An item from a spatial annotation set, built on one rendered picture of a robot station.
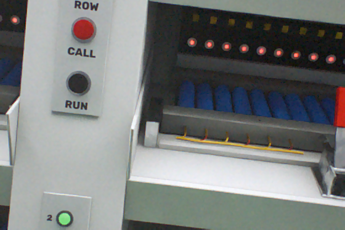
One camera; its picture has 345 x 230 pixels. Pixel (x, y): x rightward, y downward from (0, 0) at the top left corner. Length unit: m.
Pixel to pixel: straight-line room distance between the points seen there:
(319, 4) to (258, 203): 0.17
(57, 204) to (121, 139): 0.08
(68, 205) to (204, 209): 0.12
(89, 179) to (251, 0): 0.20
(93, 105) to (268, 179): 0.17
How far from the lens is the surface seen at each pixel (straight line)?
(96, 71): 0.35
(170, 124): 0.42
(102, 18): 0.35
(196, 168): 0.39
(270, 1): 0.37
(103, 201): 0.37
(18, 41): 0.55
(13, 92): 0.44
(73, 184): 0.37
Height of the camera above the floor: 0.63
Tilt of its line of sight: 6 degrees down
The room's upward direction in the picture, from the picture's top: 7 degrees clockwise
